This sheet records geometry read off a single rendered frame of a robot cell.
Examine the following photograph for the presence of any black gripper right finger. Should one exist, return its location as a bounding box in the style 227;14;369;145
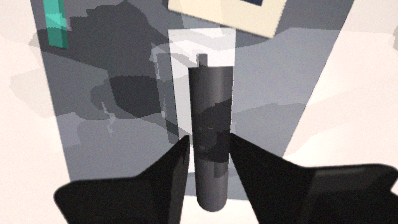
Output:
230;133;398;224

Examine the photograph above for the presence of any cream square tile with dark blue centre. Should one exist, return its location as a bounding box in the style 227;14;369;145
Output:
168;0;286;38

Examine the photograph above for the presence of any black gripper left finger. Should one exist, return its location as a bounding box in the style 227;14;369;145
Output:
53;135;190;224

